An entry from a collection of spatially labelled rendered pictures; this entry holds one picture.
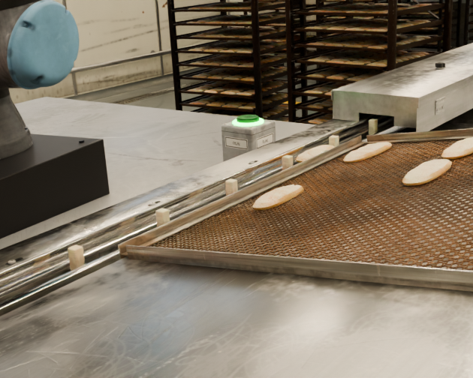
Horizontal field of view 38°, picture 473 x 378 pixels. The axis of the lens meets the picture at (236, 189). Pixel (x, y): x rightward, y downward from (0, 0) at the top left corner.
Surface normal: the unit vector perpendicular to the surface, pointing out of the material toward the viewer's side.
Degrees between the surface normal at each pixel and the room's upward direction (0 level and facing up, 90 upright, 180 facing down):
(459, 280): 90
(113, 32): 90
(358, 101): 90
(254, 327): 10
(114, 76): 89
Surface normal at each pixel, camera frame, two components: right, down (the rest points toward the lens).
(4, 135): 0.69, -0.17
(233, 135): -0.63, 0.28
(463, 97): 0.78, 0.16
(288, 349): -0.18, -0.96
